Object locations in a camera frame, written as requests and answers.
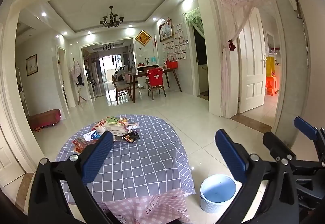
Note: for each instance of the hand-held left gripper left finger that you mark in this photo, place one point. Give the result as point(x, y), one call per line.
point(99, 155)

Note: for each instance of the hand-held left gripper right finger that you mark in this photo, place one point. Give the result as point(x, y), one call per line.
point(229, 155)

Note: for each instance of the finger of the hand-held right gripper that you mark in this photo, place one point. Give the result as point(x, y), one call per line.
point(304, 123)
point(276, 144)

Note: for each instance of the red snack bag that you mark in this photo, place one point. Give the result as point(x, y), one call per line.
point(81, 145)

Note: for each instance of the blue white medicine box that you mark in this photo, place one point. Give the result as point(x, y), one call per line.
point(92, 135)

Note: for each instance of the black snack packet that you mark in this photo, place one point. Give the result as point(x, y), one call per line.
point(130, 137)

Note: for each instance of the white dropper bottle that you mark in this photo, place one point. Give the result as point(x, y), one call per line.
point(133, 126)

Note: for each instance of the white ribbed bin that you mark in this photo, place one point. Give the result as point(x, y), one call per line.
point(210, 206)

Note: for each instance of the grey checked tablecloth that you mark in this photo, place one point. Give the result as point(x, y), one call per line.
point(142, 153)

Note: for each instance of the orange plastic stool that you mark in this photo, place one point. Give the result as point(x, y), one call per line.
point(271, 85)

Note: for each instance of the wooden coat stand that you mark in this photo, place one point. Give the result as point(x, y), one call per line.
point(81, 95)

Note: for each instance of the brown door mat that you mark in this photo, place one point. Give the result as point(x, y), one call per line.
point(203, 97)

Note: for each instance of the maroon upholstered bench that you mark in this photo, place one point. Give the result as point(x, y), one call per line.
point(44, 118)

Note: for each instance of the yellow plastic object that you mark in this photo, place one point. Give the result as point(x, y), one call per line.
point(270, 66)

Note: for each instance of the wooden dining chair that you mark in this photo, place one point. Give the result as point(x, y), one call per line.
point(121, 89)

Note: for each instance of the white panel door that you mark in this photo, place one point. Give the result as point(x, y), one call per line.
point(10, 160)
point(251, 66)

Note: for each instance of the black hanging garment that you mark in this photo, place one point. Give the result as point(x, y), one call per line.
point(80, 79)

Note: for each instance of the pink checked cloth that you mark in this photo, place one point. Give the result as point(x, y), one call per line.
point(157, 208)

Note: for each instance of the white appliance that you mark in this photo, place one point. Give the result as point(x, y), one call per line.
point(203, 76)

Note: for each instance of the grey sofa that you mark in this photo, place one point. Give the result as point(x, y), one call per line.
point(119, 73)

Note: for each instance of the wooden chair with red cover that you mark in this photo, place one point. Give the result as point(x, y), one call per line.
point(157, 89)

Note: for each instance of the pale pink hanging garment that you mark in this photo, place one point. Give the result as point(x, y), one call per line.
point(75, 69)

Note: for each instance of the dark wooden dining table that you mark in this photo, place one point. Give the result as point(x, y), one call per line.
point(138, 74)

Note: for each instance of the red chair cover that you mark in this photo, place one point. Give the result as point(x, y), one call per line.
point(155, 76)

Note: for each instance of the white sideboard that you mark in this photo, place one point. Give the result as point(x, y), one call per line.
point(142, 66)

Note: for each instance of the white metal rack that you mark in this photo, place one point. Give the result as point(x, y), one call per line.
point(22, 92)

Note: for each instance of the red bow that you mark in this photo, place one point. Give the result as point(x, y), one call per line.
point(231, 45)

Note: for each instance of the small black chandelier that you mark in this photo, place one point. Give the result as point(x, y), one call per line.
point(108, 47)

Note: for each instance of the red basket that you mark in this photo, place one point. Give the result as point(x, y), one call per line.
point(172, 63)

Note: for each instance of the large black chandelier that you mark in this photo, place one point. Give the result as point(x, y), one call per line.
point(111, 22)

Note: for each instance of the green curtain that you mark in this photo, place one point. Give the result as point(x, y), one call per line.
point(196, 22)

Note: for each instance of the dark framed wall picture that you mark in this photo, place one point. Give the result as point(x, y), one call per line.
point(31, 65)

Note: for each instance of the group of wall certificates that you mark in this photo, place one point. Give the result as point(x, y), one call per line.
point(177, 46)

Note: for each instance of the red gold diamond wall ornament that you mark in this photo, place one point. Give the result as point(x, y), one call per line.
point(143, 38)

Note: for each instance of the red fan wall ornament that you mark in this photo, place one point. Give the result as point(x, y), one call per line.
point(155, 41)

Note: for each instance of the brown framed wall painting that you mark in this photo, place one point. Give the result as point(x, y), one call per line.
point(165, 30)

